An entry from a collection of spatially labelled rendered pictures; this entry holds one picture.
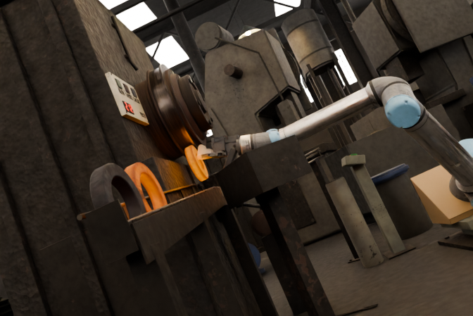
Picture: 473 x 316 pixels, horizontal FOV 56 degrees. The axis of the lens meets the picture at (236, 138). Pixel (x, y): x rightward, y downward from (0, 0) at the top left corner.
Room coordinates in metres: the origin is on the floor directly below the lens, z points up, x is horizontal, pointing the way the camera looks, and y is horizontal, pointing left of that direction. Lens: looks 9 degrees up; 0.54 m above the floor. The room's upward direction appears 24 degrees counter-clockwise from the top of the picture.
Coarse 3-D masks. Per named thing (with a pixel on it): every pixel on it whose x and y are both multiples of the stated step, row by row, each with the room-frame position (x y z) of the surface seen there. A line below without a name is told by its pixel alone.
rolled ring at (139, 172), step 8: (128, 168) 1.10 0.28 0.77; (136, 168) 1.10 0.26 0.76; (144, 168) 1.16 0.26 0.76; (136, 176) 1.08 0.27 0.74; (144, 176) 1.17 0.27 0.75; (152, 176) 1.20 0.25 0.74; (136, 184) 1.06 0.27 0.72; (144, 184) 1.20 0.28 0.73; (152, 184) 1.20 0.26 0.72; (152, 192) 1.21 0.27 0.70; (160, 192) 1.22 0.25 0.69; (144, 200) 1.08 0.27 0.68; (152, 200) 1.21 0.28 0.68; (160, 200) 1.21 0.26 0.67
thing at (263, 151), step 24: (288, 144) 1.45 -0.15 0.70; (240, 168) 1.43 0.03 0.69; (264, 168) 1.39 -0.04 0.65; (288, 168) 1.43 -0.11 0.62; (240, 192) 1.49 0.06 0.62; (264, 192) 1.37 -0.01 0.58; (288, 216) 1.54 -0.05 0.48; (288, 240) 1.52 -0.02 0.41; (288, 264) 1.55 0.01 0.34; (312, 288) 1.52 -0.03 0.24; (312, 312) 1.54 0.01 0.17
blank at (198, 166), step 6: (186, 150) 1.80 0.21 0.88; (192, 150) 1.80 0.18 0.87; (186, 156) 1.78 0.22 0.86; (192, 156) 1.77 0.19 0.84; (192, 162) 1.77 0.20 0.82; (198, 162) 1.88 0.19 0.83; (192, 168) 1.78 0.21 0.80; (198, 168) 1.78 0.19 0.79; (204, 168) 1.87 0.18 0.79; (198, 174) 1.79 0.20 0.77; (204, 174) 1.82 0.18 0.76
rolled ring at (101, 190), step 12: (108, 168) 0.93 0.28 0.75; (120, 168) 1.00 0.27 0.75; (96, 180) 0.89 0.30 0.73; (108, 180) 0.91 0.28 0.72; (120, 180) 0.99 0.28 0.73; (96, 192) 0.88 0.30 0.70; (108, 192) 0.89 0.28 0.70; (120, 192) 1.02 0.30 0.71; (132, 192) 1.02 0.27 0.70; (96, 204) 0.87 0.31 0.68; (132, 204) 1.02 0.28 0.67; (132, 216) 1.02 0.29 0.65
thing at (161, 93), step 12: (156, 72) 1.89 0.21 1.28; (156, 84) 1.84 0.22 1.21; (156, 96) 1.83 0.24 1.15; (168, 96) 1.81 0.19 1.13; (168, 108) 1.82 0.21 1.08; (168, 120) 1.84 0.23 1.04; (180, 120) 1.83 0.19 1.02; (180, 132) 1.87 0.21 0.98; (180, 144) 1.91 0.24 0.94; (192, 144) 1.93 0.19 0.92
